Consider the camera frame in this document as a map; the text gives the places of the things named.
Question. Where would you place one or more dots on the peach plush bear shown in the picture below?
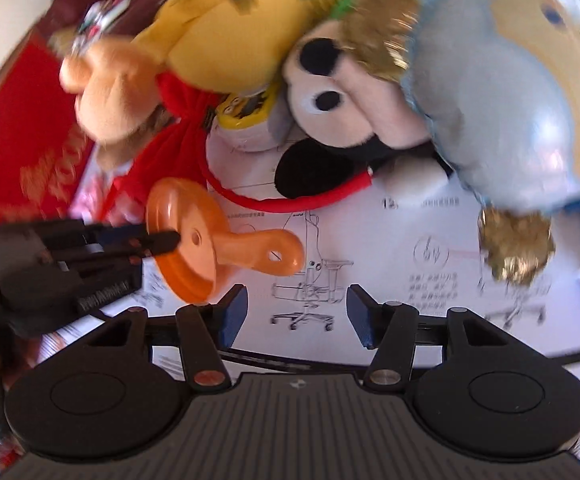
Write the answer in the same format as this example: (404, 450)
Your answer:
(110, 95)

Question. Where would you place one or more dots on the orange plastic toy scoop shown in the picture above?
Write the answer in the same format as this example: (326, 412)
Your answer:
(250, 252)

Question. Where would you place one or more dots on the brown plush toy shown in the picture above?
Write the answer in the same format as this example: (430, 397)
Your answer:
(157, 120)

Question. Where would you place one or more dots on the red fabric bow headband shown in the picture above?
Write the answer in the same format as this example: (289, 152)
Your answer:
(180, 150)

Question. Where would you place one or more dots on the red cardboard box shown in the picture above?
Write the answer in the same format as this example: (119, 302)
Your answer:
(15, 150)

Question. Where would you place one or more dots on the yellow cartoon toy phone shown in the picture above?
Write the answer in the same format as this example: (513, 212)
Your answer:
(250, 130)

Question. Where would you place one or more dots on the small colourful toys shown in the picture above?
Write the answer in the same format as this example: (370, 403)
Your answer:
(92, 22)

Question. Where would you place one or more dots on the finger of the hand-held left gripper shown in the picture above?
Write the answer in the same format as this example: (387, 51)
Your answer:
(160, 243)
(115, 232)

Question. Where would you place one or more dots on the light blue foil balloon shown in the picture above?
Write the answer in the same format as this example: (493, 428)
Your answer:
(509, 110)

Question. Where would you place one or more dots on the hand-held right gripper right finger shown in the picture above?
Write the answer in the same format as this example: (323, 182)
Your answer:
(359, 317)

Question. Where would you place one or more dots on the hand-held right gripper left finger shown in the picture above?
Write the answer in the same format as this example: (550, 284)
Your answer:
(232, 317)

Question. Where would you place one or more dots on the yellow tiger plush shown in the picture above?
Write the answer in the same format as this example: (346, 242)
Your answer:
(230, 35)

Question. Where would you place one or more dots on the white printed instruction sheet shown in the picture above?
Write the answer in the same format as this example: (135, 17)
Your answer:
(419, 310)

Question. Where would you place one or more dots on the black mouse plush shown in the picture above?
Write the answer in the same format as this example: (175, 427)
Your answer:
(349, 105)

